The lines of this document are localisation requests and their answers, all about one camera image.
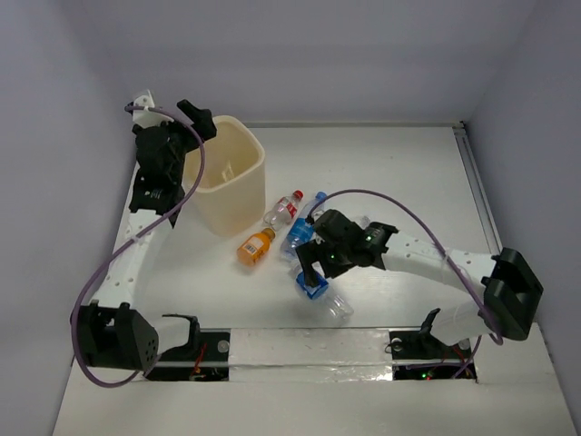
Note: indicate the tall blue-cap water bottle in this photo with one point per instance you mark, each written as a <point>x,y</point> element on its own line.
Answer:
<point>300,232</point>

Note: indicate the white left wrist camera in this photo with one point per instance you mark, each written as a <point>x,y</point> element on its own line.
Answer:
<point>141,110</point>

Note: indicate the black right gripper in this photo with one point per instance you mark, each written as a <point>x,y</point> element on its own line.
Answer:
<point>183,133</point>

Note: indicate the blue-label white-cap bottle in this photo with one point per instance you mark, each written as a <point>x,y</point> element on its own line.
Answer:
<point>324,301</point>

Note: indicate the orange juice bottle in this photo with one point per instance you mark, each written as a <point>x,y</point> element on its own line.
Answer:
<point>255,247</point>

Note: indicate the small red-cap clear bottle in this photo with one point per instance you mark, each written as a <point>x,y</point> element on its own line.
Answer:
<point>283,212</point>

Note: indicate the aluminium side rail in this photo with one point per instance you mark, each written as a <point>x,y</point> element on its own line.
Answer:
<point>500,280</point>

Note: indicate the clear unlabelled plastic bottle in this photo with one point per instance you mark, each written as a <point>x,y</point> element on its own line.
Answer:
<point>363,221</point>

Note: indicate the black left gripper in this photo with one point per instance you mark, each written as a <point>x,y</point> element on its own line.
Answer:
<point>320,255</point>

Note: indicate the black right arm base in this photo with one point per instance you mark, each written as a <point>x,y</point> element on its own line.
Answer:
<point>422,358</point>

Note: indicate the cream plastic bin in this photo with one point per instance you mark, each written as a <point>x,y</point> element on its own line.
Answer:
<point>231,196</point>

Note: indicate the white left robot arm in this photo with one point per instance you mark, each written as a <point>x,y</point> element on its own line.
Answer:
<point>107,328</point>

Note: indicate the clear yellow-label bottle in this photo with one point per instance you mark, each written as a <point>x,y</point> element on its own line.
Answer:
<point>227,173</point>

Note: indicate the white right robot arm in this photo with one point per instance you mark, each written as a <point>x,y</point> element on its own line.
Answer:
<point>413,178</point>

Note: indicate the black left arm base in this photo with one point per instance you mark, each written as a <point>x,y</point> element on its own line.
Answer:
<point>208,361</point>

